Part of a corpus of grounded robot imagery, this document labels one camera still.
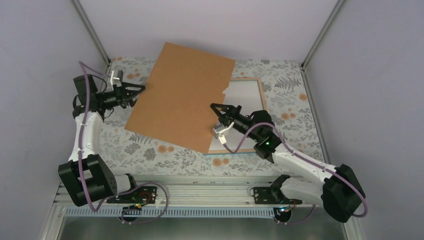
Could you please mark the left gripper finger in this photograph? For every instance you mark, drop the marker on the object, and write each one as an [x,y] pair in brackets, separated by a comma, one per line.
[130,101]
[132,88]

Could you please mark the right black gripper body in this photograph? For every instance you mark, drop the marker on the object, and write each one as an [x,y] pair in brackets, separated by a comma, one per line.
[229,120]

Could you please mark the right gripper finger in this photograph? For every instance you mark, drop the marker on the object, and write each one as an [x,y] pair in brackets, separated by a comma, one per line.
[221,111]
[232,111]

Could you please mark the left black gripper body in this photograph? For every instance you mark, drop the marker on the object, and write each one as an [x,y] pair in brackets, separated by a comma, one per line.
[110,101]

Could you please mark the sunflower photo print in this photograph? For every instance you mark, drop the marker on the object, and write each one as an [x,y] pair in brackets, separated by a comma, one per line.
[242,99]

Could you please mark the teal and wood picture frame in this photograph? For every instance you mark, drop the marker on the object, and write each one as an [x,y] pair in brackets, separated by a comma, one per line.
[261,89]

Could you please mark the brown backing board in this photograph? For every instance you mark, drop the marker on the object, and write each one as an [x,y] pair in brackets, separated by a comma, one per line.
[175,105]

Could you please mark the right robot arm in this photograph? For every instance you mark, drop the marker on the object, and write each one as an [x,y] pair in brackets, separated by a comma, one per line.
[334,188]

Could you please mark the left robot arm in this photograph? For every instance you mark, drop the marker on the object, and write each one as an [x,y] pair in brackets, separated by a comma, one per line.
[86,176]

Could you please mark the floral patterned table mat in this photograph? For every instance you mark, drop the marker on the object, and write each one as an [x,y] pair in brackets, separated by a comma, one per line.
[286,101]

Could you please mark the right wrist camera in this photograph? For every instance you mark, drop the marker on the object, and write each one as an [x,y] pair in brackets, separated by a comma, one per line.
[221,130]

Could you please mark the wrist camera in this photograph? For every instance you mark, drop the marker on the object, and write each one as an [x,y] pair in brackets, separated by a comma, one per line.
[221,130]
[116,77]

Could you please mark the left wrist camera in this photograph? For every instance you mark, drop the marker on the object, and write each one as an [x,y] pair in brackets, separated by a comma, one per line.
[116,77]

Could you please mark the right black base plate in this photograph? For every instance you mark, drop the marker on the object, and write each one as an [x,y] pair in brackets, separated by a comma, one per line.
[271,196]

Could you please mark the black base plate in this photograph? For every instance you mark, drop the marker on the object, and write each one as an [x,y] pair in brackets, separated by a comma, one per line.
[271,196]
[143,195]

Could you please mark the aluminium rail base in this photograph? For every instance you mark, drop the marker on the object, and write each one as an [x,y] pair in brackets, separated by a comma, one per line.
[208,191]

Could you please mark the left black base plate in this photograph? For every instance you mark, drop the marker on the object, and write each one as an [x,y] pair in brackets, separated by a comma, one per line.
[143,195]

